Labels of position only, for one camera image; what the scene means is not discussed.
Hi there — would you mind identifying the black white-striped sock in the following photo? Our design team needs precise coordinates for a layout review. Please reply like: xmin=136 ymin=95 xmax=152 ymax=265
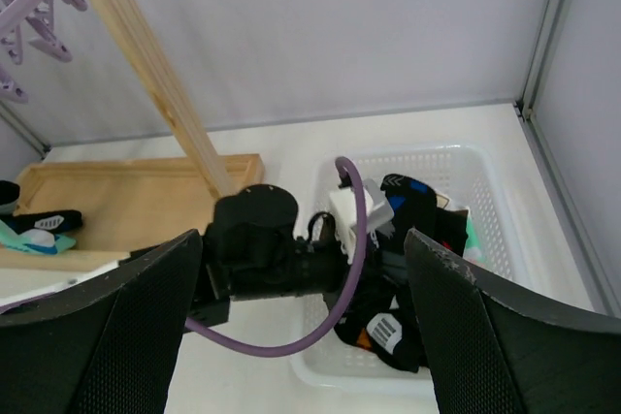
xmin=335 ymin=285 xmax=429 ymax=373

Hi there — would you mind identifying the lilac round clip hanger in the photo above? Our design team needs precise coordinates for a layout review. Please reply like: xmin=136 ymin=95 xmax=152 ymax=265
xmin=0 ymin=0 xmax=89 ymax=105

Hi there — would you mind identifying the argyle red orange sock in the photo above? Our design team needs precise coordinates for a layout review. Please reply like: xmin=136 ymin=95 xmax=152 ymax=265
xmin=432 ymin=207 xmax=469 ymax=256

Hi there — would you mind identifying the white plastic basket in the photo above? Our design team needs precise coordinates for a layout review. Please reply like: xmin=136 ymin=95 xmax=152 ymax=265
xmin=290 ymin=144 xmax=532 ymax=400

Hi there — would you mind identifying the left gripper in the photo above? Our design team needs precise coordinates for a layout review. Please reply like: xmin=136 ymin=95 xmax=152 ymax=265
xmin=188 ymin=184 xmax=353 ymax=327

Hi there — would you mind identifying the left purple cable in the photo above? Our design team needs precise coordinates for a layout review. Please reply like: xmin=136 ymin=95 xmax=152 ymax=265
xmin=183 ymin=155 xmax=368 ymax=360

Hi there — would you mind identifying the wooden hanger rack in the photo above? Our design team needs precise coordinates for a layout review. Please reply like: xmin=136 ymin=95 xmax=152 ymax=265
xmin=1 ymin=0 xmax=264 ymax=271

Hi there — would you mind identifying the green white sock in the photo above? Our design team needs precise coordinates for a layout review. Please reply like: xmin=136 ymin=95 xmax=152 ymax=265
xmin=1 ymin=222 xmax=77 ymax=255

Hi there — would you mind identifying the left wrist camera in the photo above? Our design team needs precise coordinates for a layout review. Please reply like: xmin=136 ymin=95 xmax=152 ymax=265
xmin=328 ymin=178 xmax=395 ymax=260

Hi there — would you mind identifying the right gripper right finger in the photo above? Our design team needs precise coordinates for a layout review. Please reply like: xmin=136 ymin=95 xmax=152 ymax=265
xmin=405 ymin=229 xmax=620 ymax=413

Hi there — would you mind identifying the teal white sock in basket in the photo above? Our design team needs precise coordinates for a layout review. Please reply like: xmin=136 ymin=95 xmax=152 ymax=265
xmin=463 ymin=216 xmax=485 ymax=264

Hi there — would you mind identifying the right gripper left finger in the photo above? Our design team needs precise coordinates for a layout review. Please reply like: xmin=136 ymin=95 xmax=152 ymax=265
xmin=1 ymin=230 xmax=202 ymax=413

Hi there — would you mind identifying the black blue sport sock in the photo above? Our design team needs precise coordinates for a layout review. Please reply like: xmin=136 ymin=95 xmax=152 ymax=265
xmin=1 ymin=180 xmax=83 ymax=234

